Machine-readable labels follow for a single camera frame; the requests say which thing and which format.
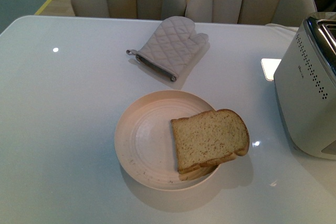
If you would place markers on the beige round plate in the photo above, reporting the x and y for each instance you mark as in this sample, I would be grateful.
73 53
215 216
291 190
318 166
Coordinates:
144 142

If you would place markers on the bread slice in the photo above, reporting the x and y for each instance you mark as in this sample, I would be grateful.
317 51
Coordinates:
209 139
201 170

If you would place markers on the white silver toaster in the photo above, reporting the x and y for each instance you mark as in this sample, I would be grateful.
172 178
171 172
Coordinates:
305 86

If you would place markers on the grey quilted oven mitt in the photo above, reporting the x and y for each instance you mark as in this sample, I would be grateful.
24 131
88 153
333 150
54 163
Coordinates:
172 47

